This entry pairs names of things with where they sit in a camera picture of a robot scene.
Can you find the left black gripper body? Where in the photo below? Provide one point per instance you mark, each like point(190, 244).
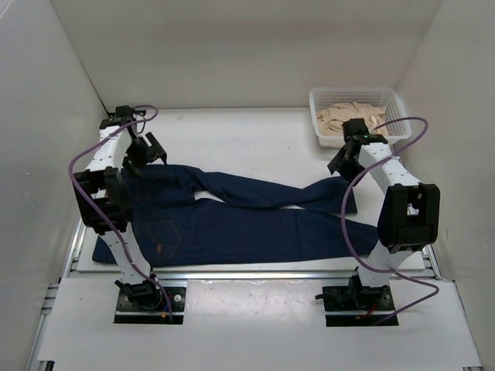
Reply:
point(139, 153)

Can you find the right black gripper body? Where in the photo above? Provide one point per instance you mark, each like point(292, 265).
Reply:
point(349, 169)

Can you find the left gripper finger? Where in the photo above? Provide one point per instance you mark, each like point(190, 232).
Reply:
point(131, 169)
point(155, 151)

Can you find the dark blue denim trousers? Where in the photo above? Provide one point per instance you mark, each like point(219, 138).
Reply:
point(184, 216)

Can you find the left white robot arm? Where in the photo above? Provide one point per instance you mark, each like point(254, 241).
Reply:
point(105, 203)

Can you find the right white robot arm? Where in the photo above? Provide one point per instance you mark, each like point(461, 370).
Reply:
point(409, 216)

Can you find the beige crumpled garment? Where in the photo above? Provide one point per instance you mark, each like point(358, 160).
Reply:
point(330, 121)

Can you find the white plastic basket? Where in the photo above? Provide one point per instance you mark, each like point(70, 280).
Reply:
point(321, 98)

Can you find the aluminium rail frame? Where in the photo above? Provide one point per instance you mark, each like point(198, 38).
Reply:
point(251, 317)

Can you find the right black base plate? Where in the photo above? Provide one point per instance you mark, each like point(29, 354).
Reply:
point(344, 309)

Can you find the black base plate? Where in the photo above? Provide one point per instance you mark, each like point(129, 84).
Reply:
point(154, 312)
point(344, 309)

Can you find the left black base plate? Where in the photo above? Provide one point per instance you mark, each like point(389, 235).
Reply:
point(154, 312)

